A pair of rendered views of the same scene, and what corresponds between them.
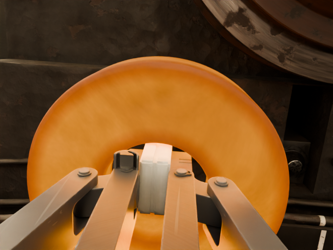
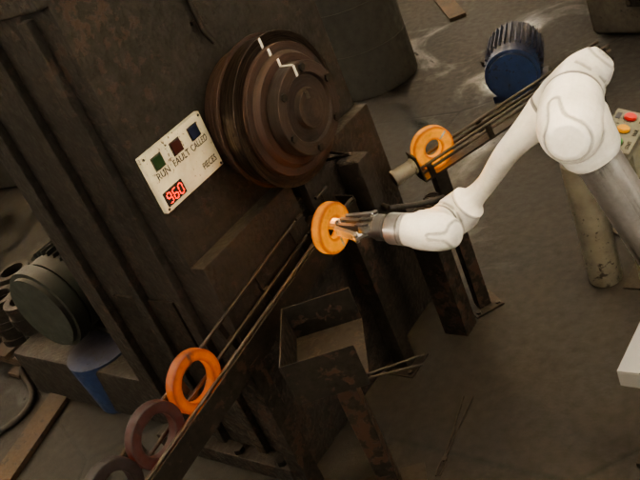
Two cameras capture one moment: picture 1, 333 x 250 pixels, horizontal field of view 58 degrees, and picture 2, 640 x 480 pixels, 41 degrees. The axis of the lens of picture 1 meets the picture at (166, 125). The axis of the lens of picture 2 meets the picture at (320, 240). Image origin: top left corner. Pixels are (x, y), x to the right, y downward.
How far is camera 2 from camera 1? 2.34 m
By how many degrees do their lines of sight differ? 45
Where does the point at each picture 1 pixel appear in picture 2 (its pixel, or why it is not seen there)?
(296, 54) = (301, 179)
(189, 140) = (334, 214)
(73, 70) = (230, 243)
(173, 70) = (329, 206)
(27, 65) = (216, 256)
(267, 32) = (292, 179)
